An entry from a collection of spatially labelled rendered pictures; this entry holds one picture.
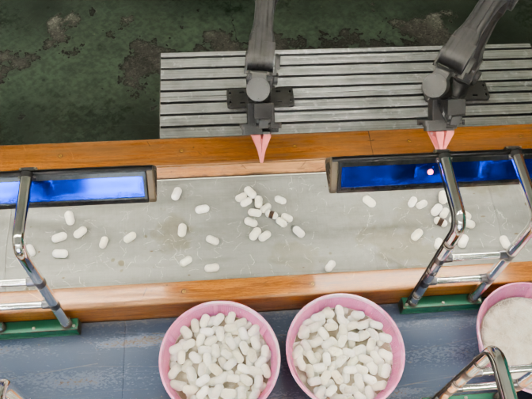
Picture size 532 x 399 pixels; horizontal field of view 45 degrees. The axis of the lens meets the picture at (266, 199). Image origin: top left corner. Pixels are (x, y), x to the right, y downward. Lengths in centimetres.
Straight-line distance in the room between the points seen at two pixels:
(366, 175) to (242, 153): 48
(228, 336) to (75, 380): 36
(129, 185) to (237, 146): 50
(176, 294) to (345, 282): 40
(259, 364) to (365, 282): 32
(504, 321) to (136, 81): 189
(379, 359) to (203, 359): 40
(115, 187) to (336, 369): 64
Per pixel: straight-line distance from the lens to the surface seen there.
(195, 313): 149
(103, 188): 128
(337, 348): 149
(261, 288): 150
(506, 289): 164
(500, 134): 188
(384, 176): 131
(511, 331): 162
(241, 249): 157
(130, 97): 284
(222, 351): 147
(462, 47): 162
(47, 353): 160
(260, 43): 160
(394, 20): 323
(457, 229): 126
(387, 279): 155
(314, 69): 202
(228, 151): 169
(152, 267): 156
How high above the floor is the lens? 215
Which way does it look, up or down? 59 degrees down
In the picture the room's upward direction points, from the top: 5 degrees clockwise
